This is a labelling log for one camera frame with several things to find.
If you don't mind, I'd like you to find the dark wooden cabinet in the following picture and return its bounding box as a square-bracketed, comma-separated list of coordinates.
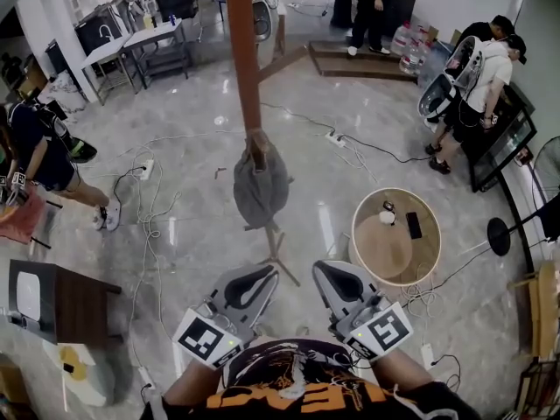
[8, 259, 123, 350]

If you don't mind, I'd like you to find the black smartphone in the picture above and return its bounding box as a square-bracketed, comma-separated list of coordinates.
[405, 211, 424, 241]

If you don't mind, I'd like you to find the black glass cabinet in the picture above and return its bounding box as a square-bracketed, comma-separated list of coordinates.
[462, 80, 538, 193]

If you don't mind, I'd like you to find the grey cap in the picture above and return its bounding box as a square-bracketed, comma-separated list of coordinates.
[232, 129, 293, 230]

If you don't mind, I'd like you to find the coiled white cable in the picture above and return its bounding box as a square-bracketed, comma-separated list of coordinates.
[400, 262, 446, 319]

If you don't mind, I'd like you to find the long white cable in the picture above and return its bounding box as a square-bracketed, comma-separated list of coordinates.
[124, 132, 210, 369]

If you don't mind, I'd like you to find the white flat device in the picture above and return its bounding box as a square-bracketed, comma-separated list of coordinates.
[15, 271, 43, 323]

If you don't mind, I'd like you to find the low wooden platform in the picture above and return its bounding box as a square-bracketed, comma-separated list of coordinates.
[308, 40, 422, 83]

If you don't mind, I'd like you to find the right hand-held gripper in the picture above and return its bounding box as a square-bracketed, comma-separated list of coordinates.
[312, 259, 415, 362]

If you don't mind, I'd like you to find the long black cable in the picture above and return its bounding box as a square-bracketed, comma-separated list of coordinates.
[260, 101, 433, 165]

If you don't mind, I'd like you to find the clear water jug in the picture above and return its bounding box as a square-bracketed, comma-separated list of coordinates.
[398, 37, 434, 76]
[390, 19, 415, 56]

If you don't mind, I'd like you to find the white egg-shaped shell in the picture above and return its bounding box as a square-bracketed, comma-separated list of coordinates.
[417, 35, 483, 121]
[251, 0, 286, 46]

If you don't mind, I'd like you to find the person's left forearm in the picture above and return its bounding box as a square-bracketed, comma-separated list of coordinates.
[164, 355, 225, 407]

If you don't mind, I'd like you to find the white metal-frame table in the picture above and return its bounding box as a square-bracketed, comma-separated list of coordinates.
[80, 32, 137, 106]
[123, 17, 190, 90]

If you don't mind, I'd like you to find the black monitor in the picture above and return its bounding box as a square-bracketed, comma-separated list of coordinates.
[73, 9, 124, 57]

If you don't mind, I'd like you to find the brown wooden coat rack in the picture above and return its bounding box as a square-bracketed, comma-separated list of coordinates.
[221, 0, 310, 288]

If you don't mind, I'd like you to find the white box with yellow patch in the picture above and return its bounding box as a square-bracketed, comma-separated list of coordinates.
[55, 342, 109, 407]

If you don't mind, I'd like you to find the person's right forearm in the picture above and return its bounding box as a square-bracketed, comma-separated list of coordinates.
[370, 346, 435, 394]

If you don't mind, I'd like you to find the black shirt with orange print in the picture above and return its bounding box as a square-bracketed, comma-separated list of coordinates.
[142, 338, 482, 420]

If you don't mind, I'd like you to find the round wooden side table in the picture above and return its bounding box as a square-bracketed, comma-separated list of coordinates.
[351, 186, 442, 287]

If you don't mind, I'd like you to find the black standing fan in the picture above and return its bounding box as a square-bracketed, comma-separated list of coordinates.
[486, 136, 560, 258]

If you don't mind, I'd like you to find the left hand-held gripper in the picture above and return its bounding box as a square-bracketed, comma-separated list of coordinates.
[172, 263, 280, 370]

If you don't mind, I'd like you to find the red cloth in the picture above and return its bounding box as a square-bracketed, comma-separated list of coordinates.
[0, 189, 46, 245]

